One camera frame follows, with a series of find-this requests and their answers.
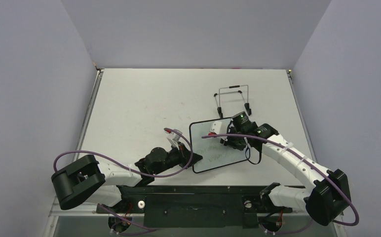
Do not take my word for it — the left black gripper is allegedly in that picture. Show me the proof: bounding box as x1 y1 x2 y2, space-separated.
152 142 202 175

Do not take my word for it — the black framed whiteboard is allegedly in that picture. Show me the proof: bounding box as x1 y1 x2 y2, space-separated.
189 117 246 174

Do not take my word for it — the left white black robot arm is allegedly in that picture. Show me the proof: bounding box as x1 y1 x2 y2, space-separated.
51 142 203 212

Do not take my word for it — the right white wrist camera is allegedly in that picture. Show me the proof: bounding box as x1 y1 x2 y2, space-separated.
209 120 223 135

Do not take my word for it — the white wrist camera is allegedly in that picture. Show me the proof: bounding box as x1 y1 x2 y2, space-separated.
209 120 223 135
165 129 182 150

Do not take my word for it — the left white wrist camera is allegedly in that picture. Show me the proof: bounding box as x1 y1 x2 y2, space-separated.
165 129 182 150

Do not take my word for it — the wire display stand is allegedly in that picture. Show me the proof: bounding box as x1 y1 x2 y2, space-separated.
213 84 252 119

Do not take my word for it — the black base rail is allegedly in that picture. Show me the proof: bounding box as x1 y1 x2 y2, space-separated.
96 186 292 229

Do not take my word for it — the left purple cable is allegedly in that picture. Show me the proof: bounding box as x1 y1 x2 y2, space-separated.
53 127 194 236

